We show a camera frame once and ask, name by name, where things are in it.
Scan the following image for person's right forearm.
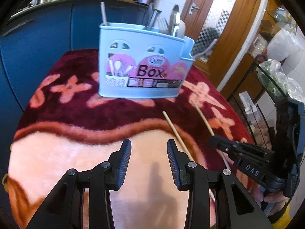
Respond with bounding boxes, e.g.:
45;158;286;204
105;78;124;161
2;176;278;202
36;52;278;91
270;204;292;229

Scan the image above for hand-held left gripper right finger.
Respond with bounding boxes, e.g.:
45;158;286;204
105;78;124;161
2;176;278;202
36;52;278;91
167;138;273;229

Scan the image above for wooden chopstick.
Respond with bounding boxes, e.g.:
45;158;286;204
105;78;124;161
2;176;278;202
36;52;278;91
162;111;195;161
191;100;231;202

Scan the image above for white plastic bag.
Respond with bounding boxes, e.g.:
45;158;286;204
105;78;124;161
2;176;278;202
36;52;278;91
267;29;301;62

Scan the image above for steel tongs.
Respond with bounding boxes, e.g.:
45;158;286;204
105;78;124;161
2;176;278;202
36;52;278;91
169;4;181;37

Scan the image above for clear plastic bag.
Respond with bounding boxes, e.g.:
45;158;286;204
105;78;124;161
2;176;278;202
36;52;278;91
258;60;298;98

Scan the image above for black wire rack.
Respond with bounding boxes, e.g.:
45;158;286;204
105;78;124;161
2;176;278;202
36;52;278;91
229;55;296;163

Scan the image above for wooden door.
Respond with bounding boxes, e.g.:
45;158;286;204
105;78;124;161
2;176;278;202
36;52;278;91
181;0;264;93

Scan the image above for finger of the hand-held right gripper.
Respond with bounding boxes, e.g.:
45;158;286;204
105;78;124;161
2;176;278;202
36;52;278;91
216;135;270;155
209;136;241;158

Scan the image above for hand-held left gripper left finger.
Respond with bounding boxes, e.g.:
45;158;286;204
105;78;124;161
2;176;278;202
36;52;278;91
27;138;132;229

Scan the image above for pile of eggs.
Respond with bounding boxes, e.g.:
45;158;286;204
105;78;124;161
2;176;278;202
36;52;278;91
249;122;273;153

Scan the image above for person's right hand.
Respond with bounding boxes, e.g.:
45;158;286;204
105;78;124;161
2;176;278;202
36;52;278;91
254;187;287;216

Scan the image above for light blue utensil box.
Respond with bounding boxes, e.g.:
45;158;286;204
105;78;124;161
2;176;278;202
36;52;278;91
98;22;195;99

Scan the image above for steel fork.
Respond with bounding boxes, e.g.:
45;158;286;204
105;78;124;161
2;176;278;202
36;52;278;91
158;17;170;34
144;3;156;28
153;9;163;29

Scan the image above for floral plush blanket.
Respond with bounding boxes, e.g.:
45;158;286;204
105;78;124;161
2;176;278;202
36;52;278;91
7;49;262;229

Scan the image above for blue kitchen counter cabinet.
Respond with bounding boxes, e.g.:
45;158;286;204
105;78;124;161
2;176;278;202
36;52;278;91
0;0;155;115

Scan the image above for white box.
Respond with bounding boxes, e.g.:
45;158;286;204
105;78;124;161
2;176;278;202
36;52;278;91
238;91;259;123

